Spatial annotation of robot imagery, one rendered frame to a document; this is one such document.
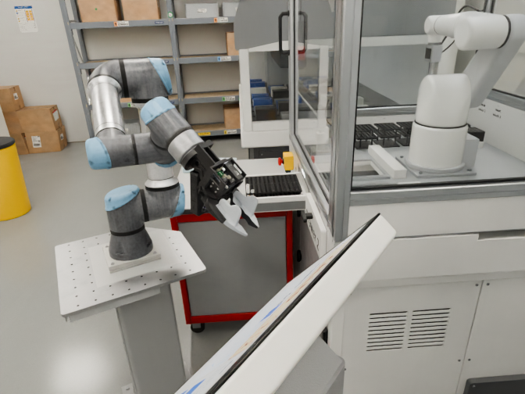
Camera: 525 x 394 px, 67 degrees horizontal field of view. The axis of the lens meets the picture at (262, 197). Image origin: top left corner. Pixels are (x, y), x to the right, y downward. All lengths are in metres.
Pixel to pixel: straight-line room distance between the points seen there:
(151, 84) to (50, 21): 4.76
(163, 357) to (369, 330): 0.80
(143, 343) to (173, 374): 0.22
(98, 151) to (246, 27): 1.47
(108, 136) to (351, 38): 0.60
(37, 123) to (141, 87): 4.62
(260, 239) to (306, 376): 1.28
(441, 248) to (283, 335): 0.84
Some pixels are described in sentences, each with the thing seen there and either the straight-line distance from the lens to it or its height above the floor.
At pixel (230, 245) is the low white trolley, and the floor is 0.54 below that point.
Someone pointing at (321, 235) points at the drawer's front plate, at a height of 0.91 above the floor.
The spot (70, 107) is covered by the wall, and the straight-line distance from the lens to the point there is 6.10.
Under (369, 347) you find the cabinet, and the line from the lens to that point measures 1.44.
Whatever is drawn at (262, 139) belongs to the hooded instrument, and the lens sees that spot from 2.39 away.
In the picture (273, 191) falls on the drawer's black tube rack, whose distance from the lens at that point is 1.55.
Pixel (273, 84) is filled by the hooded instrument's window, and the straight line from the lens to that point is 2.34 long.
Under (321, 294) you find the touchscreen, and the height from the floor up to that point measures 1.19.
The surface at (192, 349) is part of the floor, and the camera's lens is 2.18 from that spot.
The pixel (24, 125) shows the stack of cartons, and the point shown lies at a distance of 5.93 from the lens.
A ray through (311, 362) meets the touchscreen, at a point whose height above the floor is 1.05.
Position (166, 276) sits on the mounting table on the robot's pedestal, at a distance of 1.36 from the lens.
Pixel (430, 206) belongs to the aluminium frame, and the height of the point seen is 1.03.
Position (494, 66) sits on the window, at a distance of 1.14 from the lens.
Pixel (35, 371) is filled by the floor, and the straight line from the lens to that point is 2.36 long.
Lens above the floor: 1.53
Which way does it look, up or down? 25 degrees down
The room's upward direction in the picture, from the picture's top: 2 degrees counter-clockwise
